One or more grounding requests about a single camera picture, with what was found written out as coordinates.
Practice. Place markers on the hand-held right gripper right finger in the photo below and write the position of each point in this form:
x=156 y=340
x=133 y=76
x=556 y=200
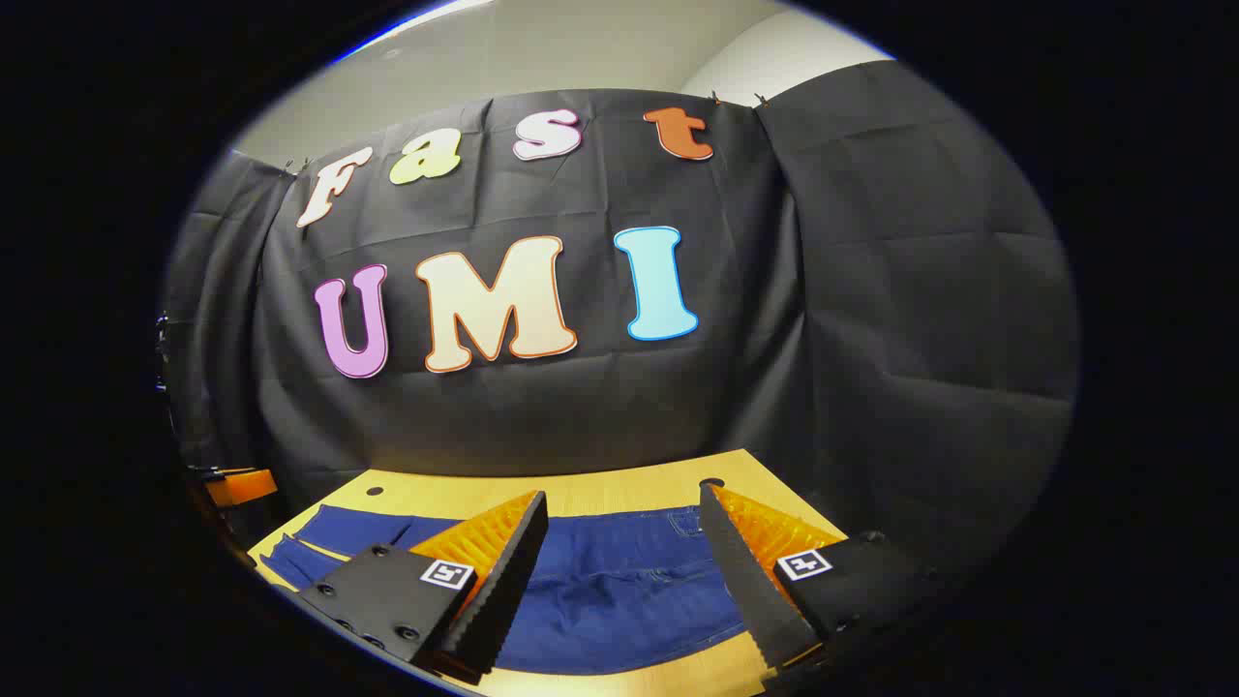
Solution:
x=745 y=581

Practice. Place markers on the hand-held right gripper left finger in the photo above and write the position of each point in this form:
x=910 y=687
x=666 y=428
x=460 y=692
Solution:
x=503 y=581

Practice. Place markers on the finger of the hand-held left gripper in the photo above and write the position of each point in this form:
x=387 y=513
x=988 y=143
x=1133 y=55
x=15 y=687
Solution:
x=244 y=487

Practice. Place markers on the blue jeans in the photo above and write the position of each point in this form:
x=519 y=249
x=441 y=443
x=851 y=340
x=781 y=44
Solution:
x=619 y=590

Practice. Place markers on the black backdrop cloth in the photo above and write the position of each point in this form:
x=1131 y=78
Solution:
x=600 y=407

